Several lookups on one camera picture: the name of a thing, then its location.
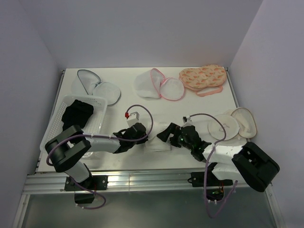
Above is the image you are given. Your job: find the peach floral bra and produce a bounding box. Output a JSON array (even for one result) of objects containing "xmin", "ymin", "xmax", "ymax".
[{"xmin": 179, "ymin": 64, "xmax": 227, "ymax": 97}]

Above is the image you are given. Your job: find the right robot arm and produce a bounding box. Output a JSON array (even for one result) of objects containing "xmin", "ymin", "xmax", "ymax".
[{"xmin": 157, "ymin": 123, "xmax": 280, "ymax": 192}]

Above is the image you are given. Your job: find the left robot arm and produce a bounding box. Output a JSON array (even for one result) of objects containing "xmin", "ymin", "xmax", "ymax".
[{"xmin": 45, "ymin": 123, "xmax": 148, "ymax": 190}]

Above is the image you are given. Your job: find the pink trimmed mesh laundry bag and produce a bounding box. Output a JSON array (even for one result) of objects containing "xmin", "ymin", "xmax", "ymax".
[{"xmin": 133, "ymin": 68, "xmax": 185, "ymax": 101}]

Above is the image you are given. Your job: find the beige trimmed mesh laundry bag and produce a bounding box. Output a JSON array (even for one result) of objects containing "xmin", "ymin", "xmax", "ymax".
[{"xmin": 215, "ymin": 107, "xmax": 257, "ymax": 141}]

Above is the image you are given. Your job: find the grey trimmed mesh laundry bag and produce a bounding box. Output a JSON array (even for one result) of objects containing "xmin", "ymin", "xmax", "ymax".
[{"xmin": 71, "ymin": 69, "xmax": 121, "ymax": 105}]

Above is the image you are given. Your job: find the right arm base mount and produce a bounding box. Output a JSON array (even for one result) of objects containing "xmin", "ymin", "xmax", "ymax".
[{"xmin": 187, "ymin": 171, "xmax": 233, "ymax": 201}]

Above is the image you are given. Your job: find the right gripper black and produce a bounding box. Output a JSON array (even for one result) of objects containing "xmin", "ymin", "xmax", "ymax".
[{"xmin": 157, "ymin": 123, "xmax": 193, "ymax": 151}]

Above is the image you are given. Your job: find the white plastic basket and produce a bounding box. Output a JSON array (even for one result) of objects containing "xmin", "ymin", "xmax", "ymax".
[{"xmin": 40, "ymin": 95, "xmax": 108, "ymax": 152}]

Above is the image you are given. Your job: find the white bra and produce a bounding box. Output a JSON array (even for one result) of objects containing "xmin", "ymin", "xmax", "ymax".
[{"xmin": 144, "ymin": 122, "xmax": 171, "ymax": 152}]

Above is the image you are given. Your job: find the black garment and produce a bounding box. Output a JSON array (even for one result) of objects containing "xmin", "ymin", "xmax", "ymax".
[{"xmin": 61, "ymin": 99, "xmax": 94, "ymax": 131}]

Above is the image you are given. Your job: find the aluminium frame rail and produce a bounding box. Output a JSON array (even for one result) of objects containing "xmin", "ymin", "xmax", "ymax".
[{"xmin": 23, "ymin": 167, "xmax": 273, "ymax": 194}]

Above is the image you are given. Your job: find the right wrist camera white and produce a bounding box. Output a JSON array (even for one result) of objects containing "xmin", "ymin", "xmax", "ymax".
[{"xmin": 182, "ymin": 115, "xmax": 193, "ymax": 127}]

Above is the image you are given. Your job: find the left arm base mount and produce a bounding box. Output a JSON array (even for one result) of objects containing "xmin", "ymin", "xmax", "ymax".
[{"xmin": 64, "ymin": 175, "xmax": 108, "ymax": 209}]

